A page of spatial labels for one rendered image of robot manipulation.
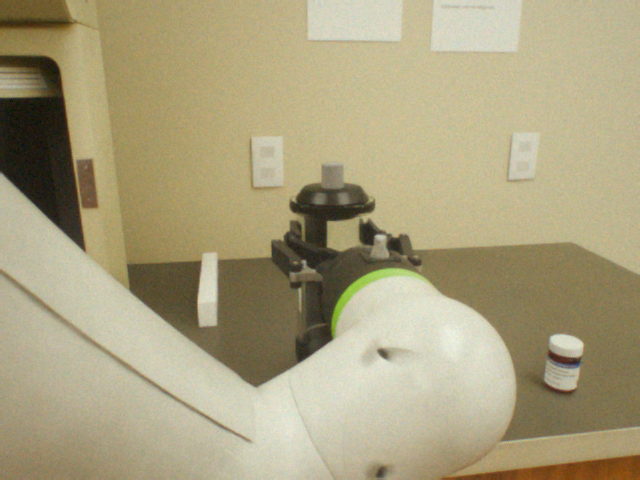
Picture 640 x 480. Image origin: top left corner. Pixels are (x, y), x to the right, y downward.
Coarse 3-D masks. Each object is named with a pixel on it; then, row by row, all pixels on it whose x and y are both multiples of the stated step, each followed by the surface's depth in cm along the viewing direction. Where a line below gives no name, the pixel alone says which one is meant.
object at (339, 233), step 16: (320, 208) 60; (336, 208) 60; (352, 208) 60; (304, 224) 63; (320, 224) 61; (336, 224) 61; (352, 224) 62; (368, 224) 65; (304, 240) 63; (320, 240) 62; (336, 240) 62; (352, 240) 62; (304, 288) 65; (320, 288) 64; (304, 304) 66; (320, 304) 64; (304, 320) 67; (320, 320) 65; (304, 336) 67; (320, 336) 66
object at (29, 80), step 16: (0, 64) 70; (16, 64) 71; (32, 64) 73; (48, 64) 75; (0, 80) 69; (16, 80) 70; (32, 80) 72; (48, 80) 74; (0, 96) 69; (16, 96) 70; (32, 96) 71; (48, 96) 73
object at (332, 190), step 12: (324, 168) 63; (336, 168) 63; (324, 180) 63; (336, 180) 63; (300, 192) 64; (312, 192) 62; (324, 192) 61; (336, 192) 61; (348, 192) 62; (360, 192) 63; (312, 204) 61; (324, 204) 61; (336, 204) 61; (348, 204) 61
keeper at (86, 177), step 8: (80, 160) 72; (88, 160) 72; (80, 168) 72; (88, 168) 72; (80, 176) 72; (88, 176) 72; (80, 184) 72; (88, 184) 73; (88, 192) 73; (96, 192) 73; (88, 200) 73; (96, 200) 73
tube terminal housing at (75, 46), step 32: (0, 32) 66; (32, 32) 66; (64, 32) 67; (96, 32) 75; (64, 64) 68; (96, 64) 75; (64, 96) 69; (96, 96) 74; (96, 128) 73; (96, 160) 72; (96, 224) 75; (96, 256) 76; (128, 288) 88
